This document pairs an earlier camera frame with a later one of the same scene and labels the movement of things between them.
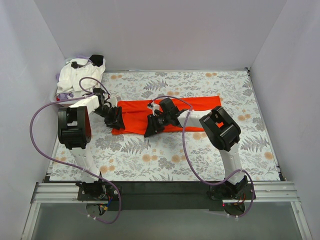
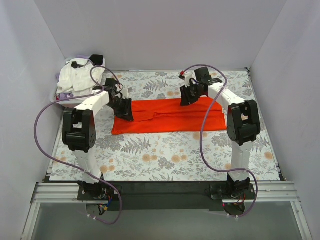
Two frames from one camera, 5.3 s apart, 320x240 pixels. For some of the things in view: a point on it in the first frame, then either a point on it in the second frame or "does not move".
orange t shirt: (135, 113) does not move
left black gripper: (113, 115) -> (124, 107)
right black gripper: (155, 122) -> (188, 92)
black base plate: (165, 195) does not move
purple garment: (64, 96) does not move
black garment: (96, 60) does not move
